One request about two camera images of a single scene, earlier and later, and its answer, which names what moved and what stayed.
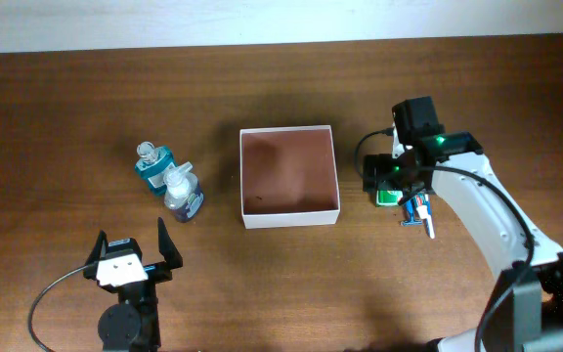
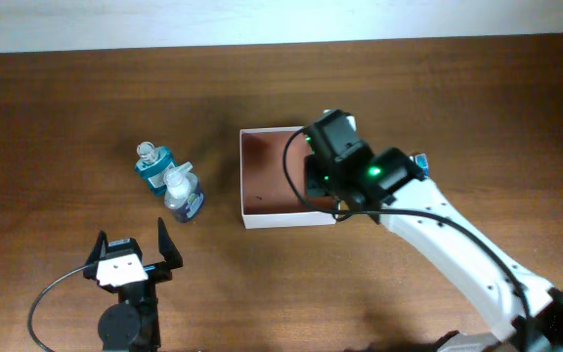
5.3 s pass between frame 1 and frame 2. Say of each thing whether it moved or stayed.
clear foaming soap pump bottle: stayed
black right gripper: moved
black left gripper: stayed
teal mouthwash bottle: stayed
